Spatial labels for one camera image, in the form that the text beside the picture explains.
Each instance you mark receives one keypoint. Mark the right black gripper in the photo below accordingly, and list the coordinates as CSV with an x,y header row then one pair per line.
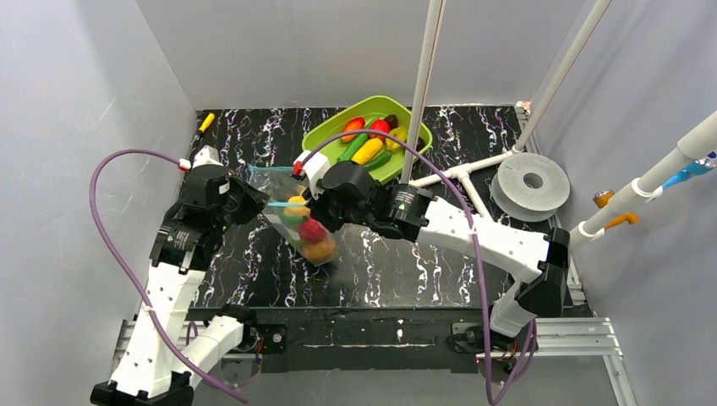
x,y
320,206

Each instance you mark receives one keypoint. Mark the brown kiwi toy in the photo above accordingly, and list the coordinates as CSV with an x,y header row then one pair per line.
x,y
321,252

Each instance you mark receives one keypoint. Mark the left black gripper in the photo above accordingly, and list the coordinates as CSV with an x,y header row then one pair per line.
x,y
249,196

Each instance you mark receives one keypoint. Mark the green chili pepper toy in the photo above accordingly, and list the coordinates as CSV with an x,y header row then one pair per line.
x,y
379,160

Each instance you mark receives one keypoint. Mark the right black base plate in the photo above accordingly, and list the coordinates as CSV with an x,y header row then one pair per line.
x,y
468,338

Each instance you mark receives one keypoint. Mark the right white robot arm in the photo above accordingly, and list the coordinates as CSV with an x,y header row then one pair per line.
x,y
537,262

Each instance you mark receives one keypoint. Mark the aluminium rail frame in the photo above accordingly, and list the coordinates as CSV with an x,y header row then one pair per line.
x,y
327,339

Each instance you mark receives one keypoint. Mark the white centre pole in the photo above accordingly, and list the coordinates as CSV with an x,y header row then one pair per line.
x,y
432,29

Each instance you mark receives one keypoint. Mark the white pvc pipe frame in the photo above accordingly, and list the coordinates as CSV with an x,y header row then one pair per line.
x,y
644,78

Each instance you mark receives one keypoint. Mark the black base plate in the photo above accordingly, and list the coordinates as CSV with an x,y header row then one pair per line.
x,y
263,339
468,338

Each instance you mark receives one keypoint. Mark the orange red mango toy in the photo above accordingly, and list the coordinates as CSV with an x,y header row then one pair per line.
x,y
353,129

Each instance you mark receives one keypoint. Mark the blue handled tool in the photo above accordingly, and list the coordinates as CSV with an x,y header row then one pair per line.
x,y
696,168

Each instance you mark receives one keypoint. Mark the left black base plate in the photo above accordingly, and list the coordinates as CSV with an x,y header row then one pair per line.
x,y
263,339

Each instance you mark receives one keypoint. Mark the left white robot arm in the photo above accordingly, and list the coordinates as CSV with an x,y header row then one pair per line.
x,y
153,370

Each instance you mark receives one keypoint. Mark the red apple toy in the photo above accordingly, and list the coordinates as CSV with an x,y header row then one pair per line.
x,y
311,231

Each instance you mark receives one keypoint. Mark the red strawberry toy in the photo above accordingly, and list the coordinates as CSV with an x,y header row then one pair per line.
x,y
380,125

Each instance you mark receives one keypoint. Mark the green cucumber toy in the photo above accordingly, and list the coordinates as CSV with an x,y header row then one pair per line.
x,y
353,147

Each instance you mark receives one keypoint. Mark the grey filament spool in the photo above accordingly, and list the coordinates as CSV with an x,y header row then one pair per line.
x,y
529,187

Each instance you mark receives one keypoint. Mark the light green pepper toy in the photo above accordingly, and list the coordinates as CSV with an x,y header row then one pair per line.
x,y
290,226

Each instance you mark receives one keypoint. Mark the yellow handled screwdriver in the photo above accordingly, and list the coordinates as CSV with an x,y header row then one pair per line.
x,y
206,122

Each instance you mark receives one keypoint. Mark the yellow lemon toy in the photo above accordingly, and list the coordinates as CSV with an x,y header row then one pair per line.
x,y
296,207

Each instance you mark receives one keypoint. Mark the green plastic basket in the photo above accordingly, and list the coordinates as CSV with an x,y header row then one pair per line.
x,y
370,109

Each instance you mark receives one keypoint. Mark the dark purple plum toy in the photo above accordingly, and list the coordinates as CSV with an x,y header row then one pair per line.
x,y
391,121

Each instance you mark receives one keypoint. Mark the clear zip top bag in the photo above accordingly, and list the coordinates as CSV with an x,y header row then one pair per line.
x,y
279,185

